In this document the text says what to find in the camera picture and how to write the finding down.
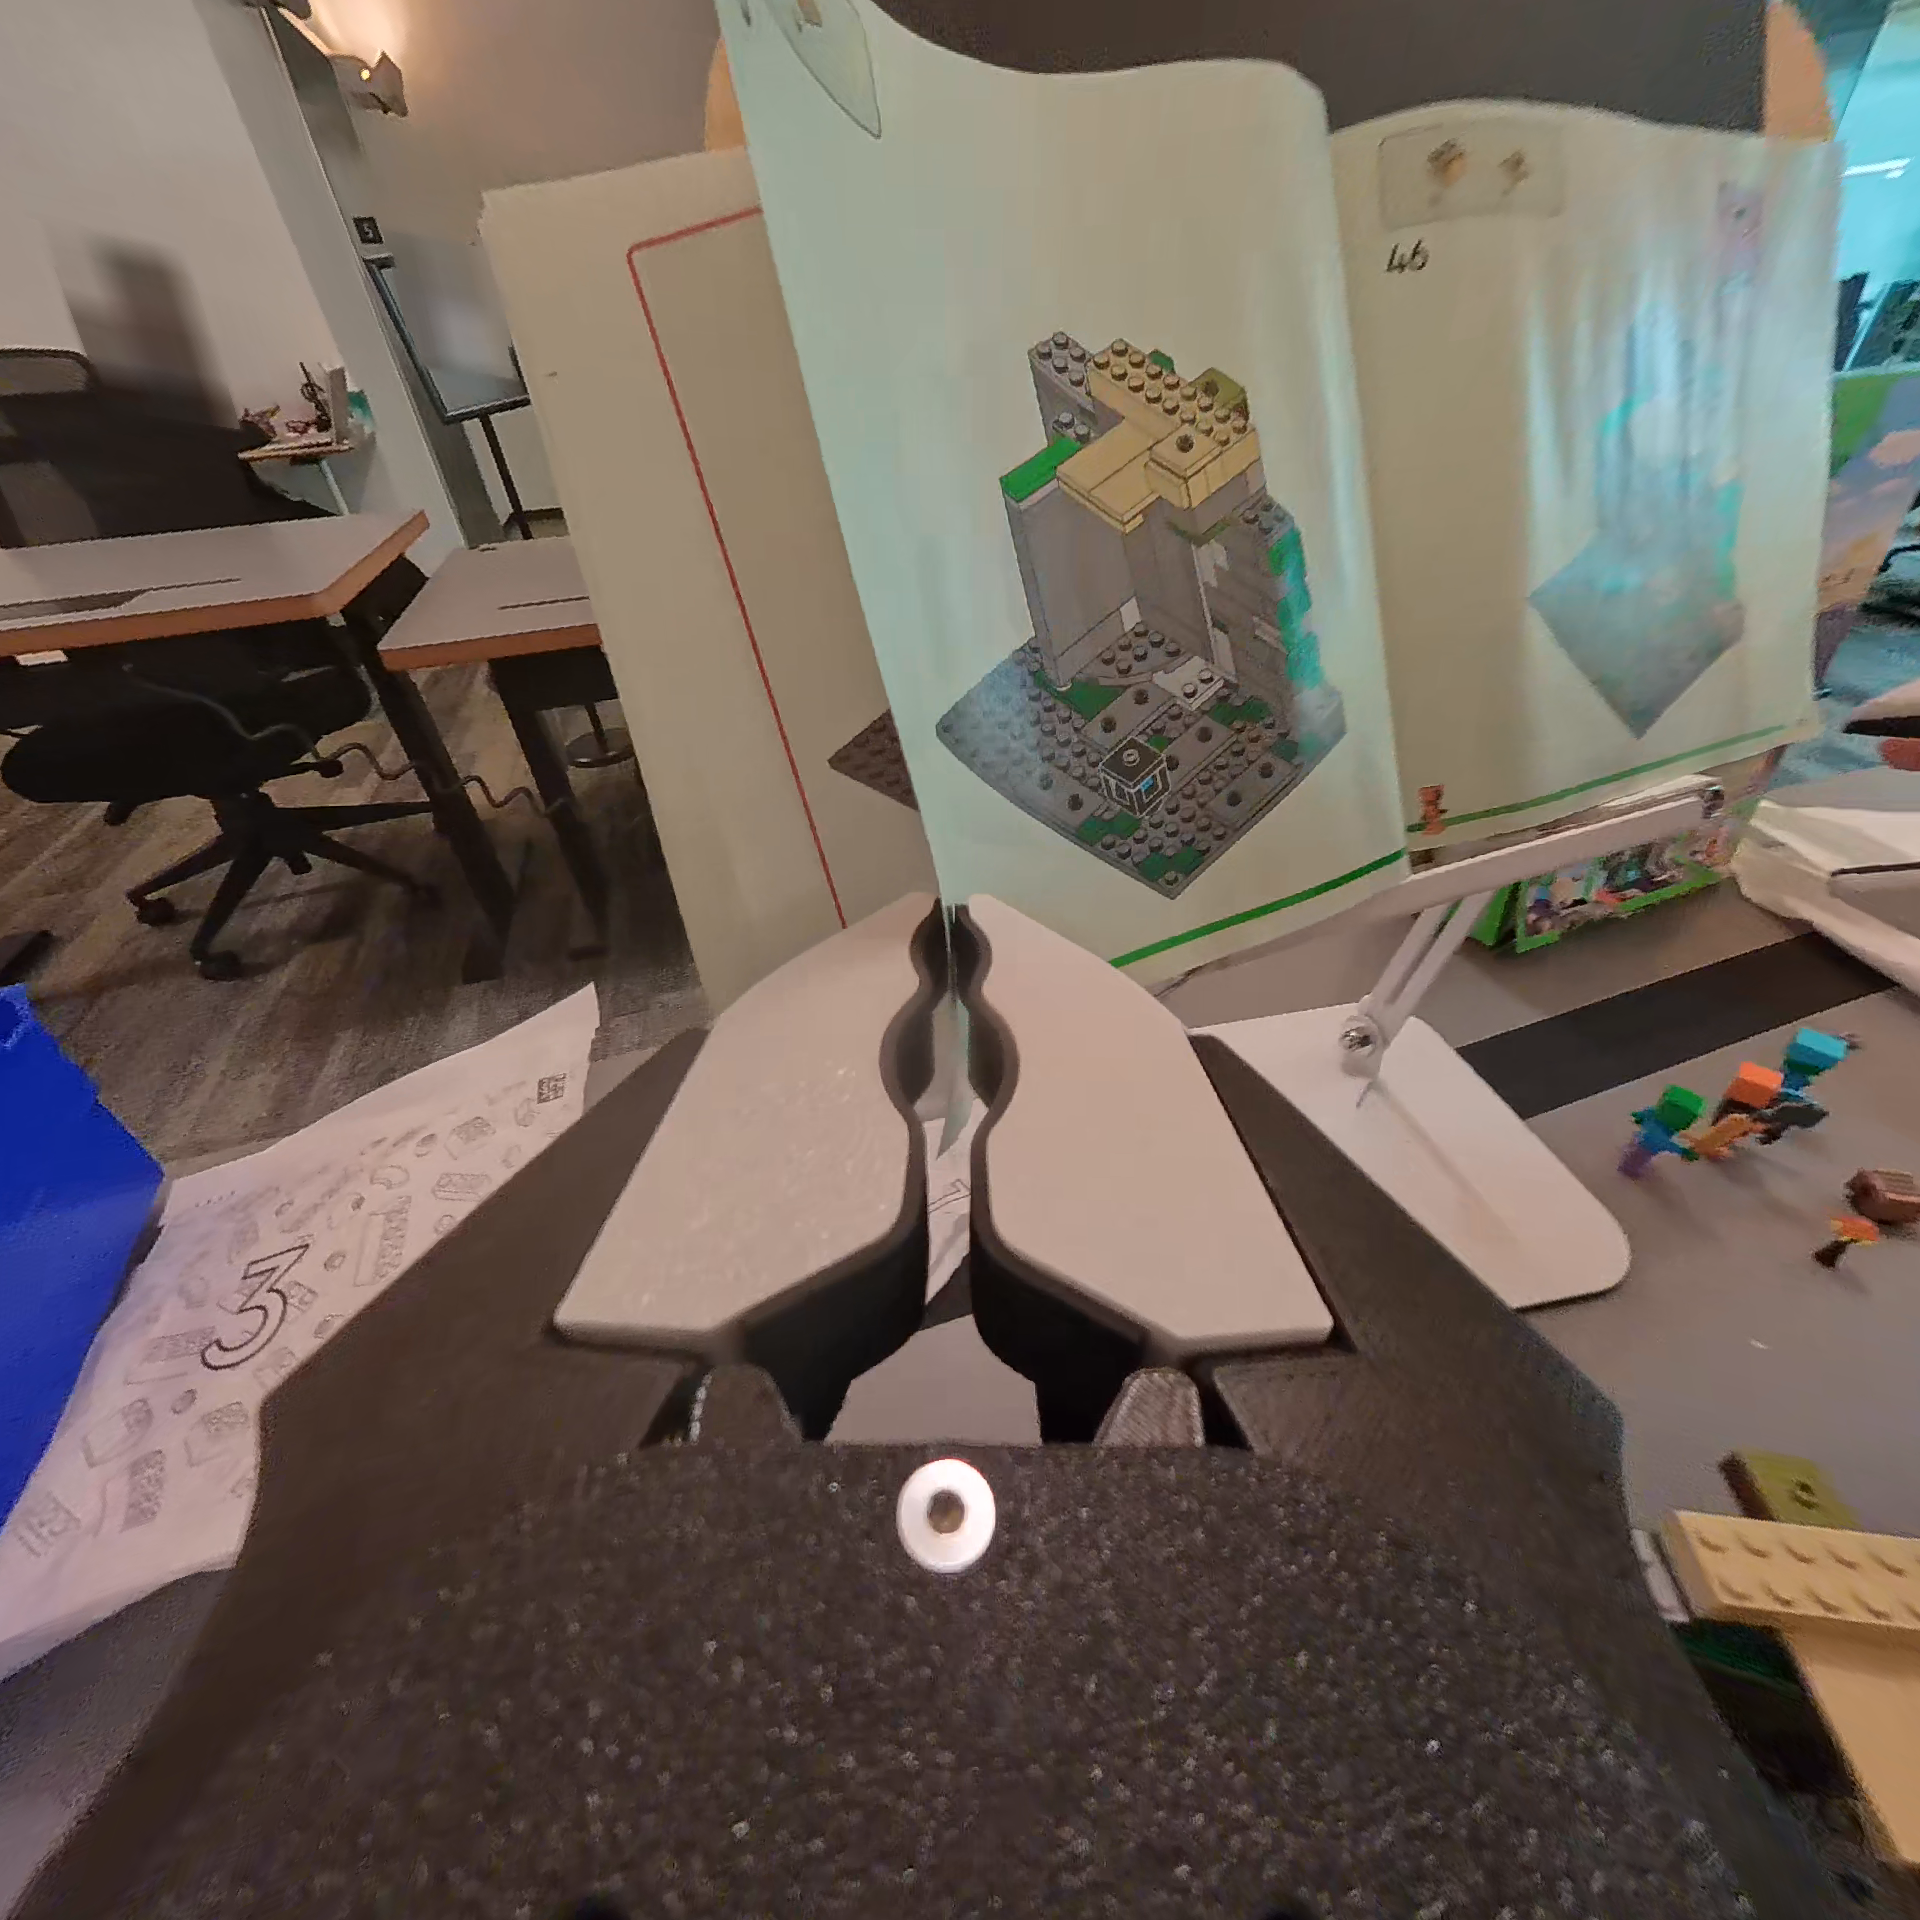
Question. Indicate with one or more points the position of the black office chair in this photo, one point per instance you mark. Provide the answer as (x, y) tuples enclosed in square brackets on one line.
[(165, 750)]

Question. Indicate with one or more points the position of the orange minifigure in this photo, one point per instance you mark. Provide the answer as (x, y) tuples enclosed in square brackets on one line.
[(1740, 1102)]

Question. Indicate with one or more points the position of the blue plastic bin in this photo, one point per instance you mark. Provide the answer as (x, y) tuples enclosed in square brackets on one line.
[(68, 1230)]

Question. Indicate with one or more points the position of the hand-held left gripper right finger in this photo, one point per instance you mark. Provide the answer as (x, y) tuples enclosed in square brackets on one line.
[(1156, 1186)]

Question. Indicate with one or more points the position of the small brown chest brick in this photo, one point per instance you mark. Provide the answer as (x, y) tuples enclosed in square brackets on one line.
[(1886, 1194)]

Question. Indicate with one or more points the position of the wood edged grey table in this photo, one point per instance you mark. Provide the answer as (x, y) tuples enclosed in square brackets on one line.
[(194, 563), (495, 600)]

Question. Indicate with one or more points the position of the whiteboard on easel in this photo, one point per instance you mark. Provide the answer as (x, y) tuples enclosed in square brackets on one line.
[(452, 323)]

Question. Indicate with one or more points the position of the small torch brick piece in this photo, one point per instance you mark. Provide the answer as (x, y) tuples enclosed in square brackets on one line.
[(1848, 1240)]

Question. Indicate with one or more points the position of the green zombie minifigure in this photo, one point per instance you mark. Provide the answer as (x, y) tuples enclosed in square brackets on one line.
[(1657, 1133)]

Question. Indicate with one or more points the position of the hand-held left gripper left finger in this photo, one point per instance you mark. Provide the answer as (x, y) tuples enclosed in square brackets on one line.
[(750, 1171)]

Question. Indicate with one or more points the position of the white printed paper bag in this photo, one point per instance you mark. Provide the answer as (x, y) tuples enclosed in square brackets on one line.
[(346, 1202), (1846, 932)]

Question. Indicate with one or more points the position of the brick building instruction booklet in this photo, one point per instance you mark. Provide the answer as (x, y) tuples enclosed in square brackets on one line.
[(930, 452)]

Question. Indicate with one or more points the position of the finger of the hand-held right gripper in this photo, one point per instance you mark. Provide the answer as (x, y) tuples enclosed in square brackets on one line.
[(1886, 884), (1886, 699)]

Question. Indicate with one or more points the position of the wall mounted lamp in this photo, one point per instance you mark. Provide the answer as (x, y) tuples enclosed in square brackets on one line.
[(376, 83)]

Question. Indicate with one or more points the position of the grey desk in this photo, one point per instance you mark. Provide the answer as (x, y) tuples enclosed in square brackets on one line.
[(1695, 1349)]

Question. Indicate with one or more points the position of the green toy set box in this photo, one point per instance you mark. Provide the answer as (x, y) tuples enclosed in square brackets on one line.
[(1606, 893)]

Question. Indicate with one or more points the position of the tan and green brick model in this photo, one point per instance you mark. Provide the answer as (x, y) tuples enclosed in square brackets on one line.
[(1830, 1590)]

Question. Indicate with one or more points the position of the teal minifigure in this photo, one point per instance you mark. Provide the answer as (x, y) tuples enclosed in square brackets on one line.
[(1816, 1069)]

